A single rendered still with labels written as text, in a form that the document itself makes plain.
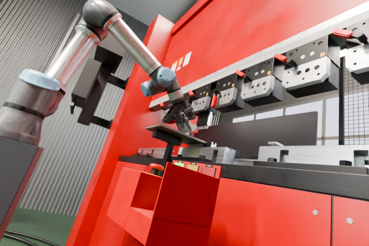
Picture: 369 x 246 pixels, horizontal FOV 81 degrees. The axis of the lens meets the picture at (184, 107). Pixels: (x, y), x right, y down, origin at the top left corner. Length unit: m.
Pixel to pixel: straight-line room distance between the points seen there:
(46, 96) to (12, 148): 0.18
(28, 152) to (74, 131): 2.93
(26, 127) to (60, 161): 2.88
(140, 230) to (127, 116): 1.49
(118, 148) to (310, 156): 1.46
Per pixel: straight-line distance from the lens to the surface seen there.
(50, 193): 3.70
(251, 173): 0.66
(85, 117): 2.38
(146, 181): 0.53
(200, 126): 1.21
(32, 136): 0.81
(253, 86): 0.96
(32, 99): 0.81
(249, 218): 0.65
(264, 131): 1.56
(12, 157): 0.77
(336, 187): 0.54
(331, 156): 0.70
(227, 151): 0.96
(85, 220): 1.89
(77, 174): 3.67
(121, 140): 1.87
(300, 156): 0.74
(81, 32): 1.07
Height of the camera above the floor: 0.77
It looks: 19 degrees up
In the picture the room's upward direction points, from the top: 15 degrees clockwise
